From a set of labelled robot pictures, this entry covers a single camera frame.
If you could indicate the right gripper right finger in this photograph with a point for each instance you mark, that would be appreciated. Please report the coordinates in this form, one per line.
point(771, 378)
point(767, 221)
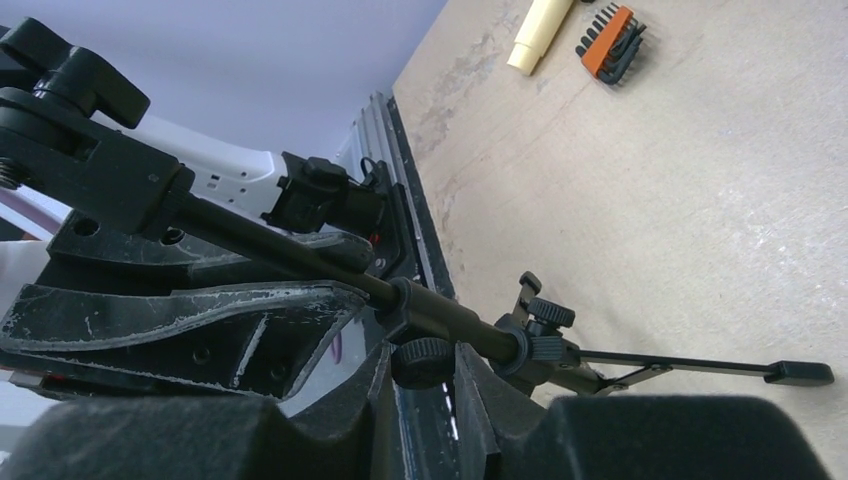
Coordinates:
point(506, 435)

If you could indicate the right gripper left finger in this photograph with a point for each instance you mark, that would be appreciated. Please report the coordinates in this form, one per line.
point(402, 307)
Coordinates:
point(343, 435)

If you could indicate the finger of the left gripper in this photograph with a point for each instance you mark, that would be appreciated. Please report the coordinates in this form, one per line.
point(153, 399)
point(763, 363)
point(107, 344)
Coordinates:
point(85, 255)

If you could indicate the black tripod mic stand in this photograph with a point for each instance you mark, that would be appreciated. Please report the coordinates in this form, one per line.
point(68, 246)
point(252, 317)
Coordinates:
point(66, 138)

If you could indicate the beige microphone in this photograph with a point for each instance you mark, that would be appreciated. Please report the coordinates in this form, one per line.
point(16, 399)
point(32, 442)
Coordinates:
point(538, 29)

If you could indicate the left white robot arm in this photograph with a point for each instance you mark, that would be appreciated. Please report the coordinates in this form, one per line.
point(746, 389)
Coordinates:
point(245, 181)

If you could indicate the orange hex key set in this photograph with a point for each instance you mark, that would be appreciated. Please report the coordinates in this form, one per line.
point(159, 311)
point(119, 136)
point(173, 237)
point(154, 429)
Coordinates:
point(611, 43)

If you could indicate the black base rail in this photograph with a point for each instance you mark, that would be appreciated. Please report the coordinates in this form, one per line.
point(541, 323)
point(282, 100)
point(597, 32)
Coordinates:
point(424, 440)

